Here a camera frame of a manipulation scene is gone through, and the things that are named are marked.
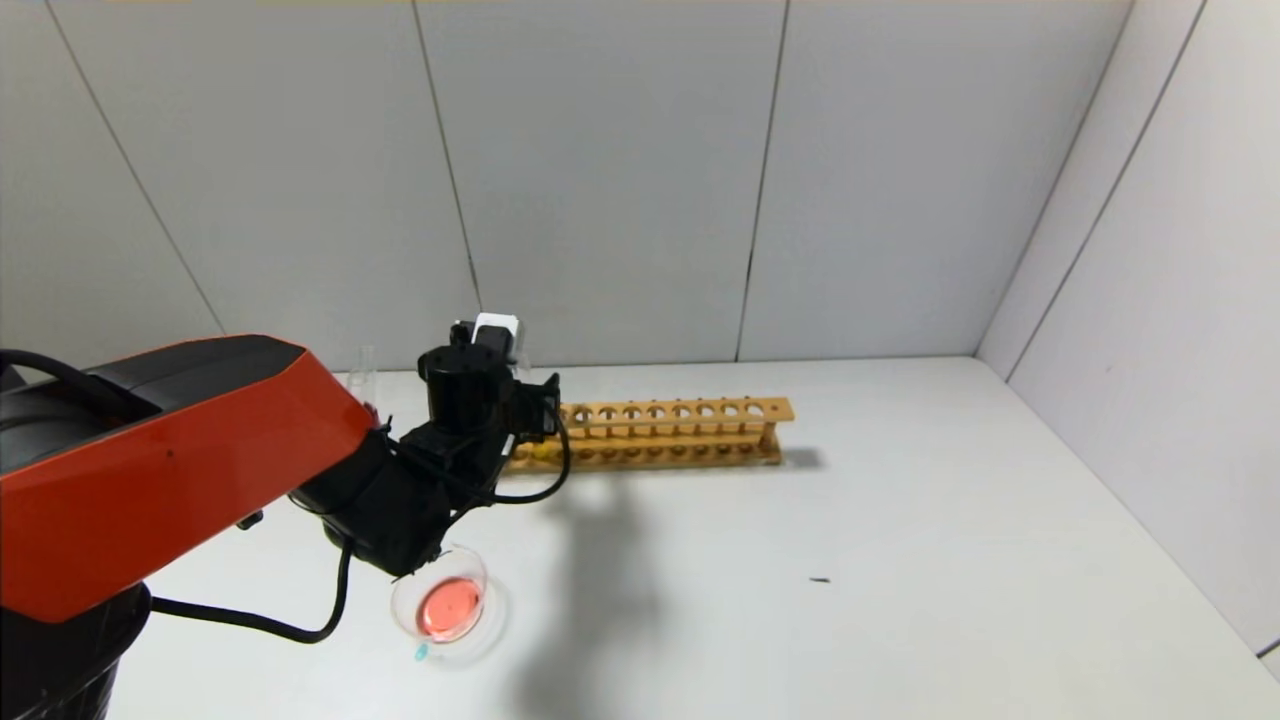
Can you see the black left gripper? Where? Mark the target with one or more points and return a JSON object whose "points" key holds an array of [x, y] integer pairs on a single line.
{"points": [[510, 415]]}

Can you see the test tube with yellow pigment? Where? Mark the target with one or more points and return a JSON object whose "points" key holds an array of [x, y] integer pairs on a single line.
{"points": [[541, 453]]}

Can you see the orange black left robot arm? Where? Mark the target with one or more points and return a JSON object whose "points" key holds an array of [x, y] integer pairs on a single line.
{"points": [[170, 470]]}

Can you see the wooden test tube rack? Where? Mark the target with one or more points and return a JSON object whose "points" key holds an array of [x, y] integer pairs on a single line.
{"points": [[680, 450]]}

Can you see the empty clear test tube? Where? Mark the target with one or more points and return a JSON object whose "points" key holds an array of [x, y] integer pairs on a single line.
{"points": [[368, 372]]}

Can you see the clear glass beaker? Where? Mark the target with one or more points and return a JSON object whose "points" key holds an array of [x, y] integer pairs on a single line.
{"points": [[450, 605]]}

